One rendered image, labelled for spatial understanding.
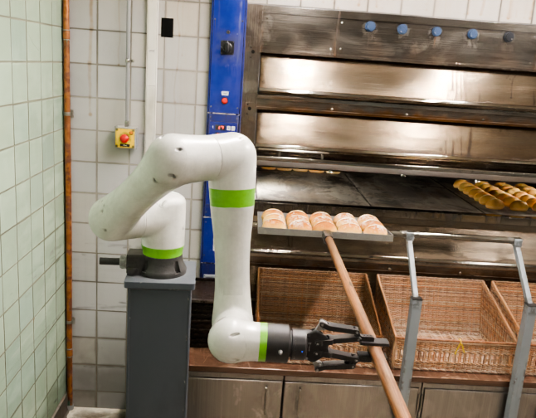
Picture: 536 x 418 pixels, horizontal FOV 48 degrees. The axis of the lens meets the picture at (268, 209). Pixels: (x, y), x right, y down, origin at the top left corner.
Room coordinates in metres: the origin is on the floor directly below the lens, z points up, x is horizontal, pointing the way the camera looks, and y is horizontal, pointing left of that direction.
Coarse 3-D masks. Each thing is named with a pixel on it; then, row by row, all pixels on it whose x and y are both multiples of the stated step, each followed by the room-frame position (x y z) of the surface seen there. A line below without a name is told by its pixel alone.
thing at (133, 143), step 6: (120, 126) 2.81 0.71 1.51; (132, 126) 2.84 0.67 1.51; (120, 132) 2.78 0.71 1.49; (126, 132) 2.78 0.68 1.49; (138, 132) 2.84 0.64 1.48; (132, 138) 2.78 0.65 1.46; (138, 138) 2.84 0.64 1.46; (120, 144) 2.78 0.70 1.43; (126, 144) 2.78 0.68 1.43; (132, 144) 2.78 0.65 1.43; (138, 144) 2.85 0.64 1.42
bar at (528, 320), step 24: (408, 240) 2.52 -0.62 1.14; (456, 240) 2.55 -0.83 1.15; (480, 240) 2.55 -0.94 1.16; (504, 240) 2.55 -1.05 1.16; (408, 264) 2.47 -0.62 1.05; (528, 288) 2.40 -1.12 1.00; (408, 312) 2.34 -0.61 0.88; (528, 312) 2.33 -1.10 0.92; (408, 336) 2.31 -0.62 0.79; (528, 336) 2.33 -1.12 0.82; (408, 360) 2.31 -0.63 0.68; (408, 384) 2.31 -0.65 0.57
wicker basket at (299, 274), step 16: (272, 272) 2.84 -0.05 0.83; (288, 272) 2.85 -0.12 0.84; (304, 272) 2.85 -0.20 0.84; (320, 272) 2.86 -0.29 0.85; (336, 272) 2.86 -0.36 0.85; (256, 288) 2.82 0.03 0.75; (272, 288) 2.83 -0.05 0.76; (288, 288) 2.83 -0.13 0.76; (304, 288) 2.83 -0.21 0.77; (320, 288) 2.84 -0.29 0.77; (336, 288) 2.84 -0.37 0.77; (368, 288) 2.75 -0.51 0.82; (256, 304) 2.56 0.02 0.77; (272, 304) 2.81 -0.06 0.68; (288, 304) 2.81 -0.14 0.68; (304, 304) 2.81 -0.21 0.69; (320, 304) 2.82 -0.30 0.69; (336, 304) 2.82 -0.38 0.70; (368, 304) 2.71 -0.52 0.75; (256, 320) 2.45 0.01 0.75; (272, 320) 2.79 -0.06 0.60; (288, 320) 2.79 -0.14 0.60; (304, 320) 2.79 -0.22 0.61; (336, 320) 2.80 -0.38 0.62; (352, 320) 2.81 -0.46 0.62; (368, 320) 2.67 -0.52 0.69; (352, 352) 2.52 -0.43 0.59
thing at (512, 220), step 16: (256, 208) 2.88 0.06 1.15; (288, 208) 2.89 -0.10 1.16; (304, 208) 2.89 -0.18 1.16; (320, 208) 2.89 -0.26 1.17; (336, 208) 2.90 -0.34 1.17; (352, 208) 2.90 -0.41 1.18; (368, 208) 2.91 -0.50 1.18; (384, 208) 2.93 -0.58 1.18; (400, 208) 2.96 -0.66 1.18; (512, 224) 2.93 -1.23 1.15; (528, 224) 2.94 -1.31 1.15
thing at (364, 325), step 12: (336, 252) 2.05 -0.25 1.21; (336, 264) 1.94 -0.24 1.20; (348, 276) 1.82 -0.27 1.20; (348, 288) 1.71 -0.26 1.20; (348, 300) 1.65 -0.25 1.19; (360, 312) 1.53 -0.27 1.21; (360, 324) 1.47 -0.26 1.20; (372, 348) 1.32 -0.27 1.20; (384, 360) 1.26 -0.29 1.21; (384, 372) 1.20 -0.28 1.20; (384, 384) 1.17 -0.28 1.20; (396, 384) 1.16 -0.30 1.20; (396, 396) 1.11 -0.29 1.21; (396, 408) 1.07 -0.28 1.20
